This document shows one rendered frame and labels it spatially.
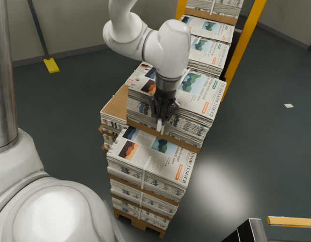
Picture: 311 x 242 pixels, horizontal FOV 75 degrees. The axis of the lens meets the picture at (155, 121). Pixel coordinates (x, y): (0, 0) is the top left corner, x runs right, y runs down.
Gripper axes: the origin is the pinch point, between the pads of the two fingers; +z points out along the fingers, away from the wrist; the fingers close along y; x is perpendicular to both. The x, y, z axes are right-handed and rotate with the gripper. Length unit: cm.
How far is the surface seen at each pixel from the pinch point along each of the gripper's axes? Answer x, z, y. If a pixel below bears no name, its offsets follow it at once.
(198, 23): -88, -13, 5
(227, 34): -82, -12, -15
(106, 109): -30, 35, 45
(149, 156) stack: 8.8, 13.0, 0.2
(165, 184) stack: 15.5, 18.1, -10.5
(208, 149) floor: -77, 94, -35
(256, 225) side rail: 19, 16, -48
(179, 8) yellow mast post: -154, 1, 34
